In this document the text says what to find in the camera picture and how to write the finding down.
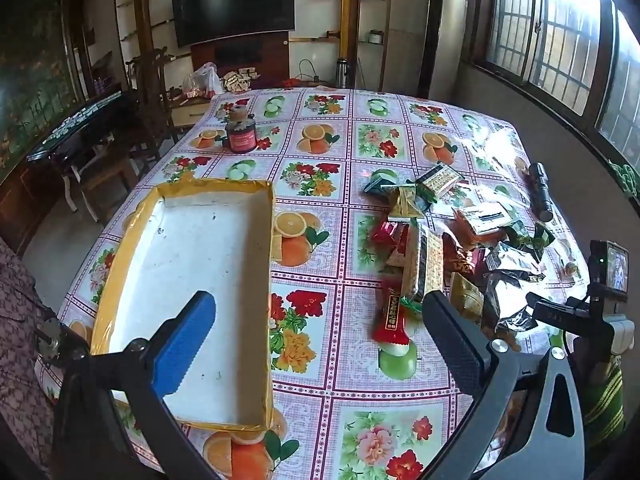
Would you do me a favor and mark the floral fruit tablecloth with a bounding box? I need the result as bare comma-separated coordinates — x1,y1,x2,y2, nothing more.
37,86,597,480

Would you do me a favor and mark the steel thermos bottle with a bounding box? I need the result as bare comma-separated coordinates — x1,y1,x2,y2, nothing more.
334,58,349,89

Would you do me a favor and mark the white standing air conditioner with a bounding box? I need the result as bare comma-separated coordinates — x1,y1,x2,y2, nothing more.
416,0,469,102

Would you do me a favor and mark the black flashlight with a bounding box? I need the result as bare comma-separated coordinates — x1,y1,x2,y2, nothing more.
528,162,553,222

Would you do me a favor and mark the dark wooden chair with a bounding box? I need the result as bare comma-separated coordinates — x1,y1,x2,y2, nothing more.
126,47,178,148

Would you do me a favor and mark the black glossy side table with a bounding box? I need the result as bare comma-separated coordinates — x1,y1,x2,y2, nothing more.
26,91,134,166

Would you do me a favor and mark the large floral wall painting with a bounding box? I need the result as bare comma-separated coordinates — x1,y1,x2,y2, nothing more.
1,0,80,178

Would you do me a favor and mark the dark red gold snack bag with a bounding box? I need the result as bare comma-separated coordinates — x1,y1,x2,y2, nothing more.
442,233,486,278

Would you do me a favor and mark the wooden stool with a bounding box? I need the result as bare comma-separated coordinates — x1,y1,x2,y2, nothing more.
61,150,139,224

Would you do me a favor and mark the small red snack packet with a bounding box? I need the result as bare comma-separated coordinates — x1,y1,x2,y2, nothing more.
369,220,402,247

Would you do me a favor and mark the orange cracker pack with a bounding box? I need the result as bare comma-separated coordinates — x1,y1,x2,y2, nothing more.
451,202,513,248

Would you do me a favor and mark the white plastic bag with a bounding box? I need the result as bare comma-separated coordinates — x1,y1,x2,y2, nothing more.
181,62,224,99

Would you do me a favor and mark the yellow cardboard tray box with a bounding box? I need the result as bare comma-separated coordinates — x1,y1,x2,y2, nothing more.
91,179,274,432

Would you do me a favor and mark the long red candy bar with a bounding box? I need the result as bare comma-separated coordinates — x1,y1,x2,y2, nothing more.
372,282,410,346

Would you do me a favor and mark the window with metal grille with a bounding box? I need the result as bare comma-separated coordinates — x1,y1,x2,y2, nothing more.
473,0,639,169

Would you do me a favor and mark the green-end cracker pack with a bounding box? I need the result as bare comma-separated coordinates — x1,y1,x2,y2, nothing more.
414,164,463,204
400,219,444,304

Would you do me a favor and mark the dark green packet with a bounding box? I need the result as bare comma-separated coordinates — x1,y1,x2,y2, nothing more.
362,168,399,200

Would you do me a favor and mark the wall-mounted black television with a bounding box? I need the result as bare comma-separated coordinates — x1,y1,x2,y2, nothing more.
171,0,295,48

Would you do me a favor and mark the green wrinkled snack bag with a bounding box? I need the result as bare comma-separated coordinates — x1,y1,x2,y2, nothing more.
502,220,555,257

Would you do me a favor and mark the small cork-top jar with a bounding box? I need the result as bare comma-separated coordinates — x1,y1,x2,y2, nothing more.
228,105,248,122

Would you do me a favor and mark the red white snack packet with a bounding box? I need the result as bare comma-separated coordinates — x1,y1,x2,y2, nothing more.
386,224,409,268

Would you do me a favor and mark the gold triangular snack bag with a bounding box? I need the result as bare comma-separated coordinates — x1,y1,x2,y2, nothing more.
387,184,424,222

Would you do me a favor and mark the silver foil snack bag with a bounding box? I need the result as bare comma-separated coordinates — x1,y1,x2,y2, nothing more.
482,242,544,333

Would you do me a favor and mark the person in brown patterned jacket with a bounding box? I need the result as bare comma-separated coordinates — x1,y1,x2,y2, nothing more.
1,244,53,479

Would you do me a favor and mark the small camera with screen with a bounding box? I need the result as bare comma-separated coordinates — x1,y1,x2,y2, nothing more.
588,240,629,302

